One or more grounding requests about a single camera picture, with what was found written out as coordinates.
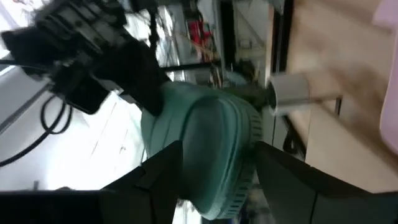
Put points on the aloe plant in white pot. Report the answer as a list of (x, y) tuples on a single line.
[(289, 93)]

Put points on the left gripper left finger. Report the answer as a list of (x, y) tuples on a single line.
[(155, 186)]

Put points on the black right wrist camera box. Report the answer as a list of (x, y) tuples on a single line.
[(81, 93)]

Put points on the black pole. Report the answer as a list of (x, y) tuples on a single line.
[(192, 66)]

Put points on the red background object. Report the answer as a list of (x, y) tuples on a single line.
[(199, 32)]

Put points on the black metal table frame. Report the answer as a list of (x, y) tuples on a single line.
[(283, 46)]

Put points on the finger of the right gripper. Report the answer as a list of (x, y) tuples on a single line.
[(133, 71)]

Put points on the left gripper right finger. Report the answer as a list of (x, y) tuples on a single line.
[(295, 193)]

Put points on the green rubber slide sandal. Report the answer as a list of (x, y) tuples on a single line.
[(211, 149)]

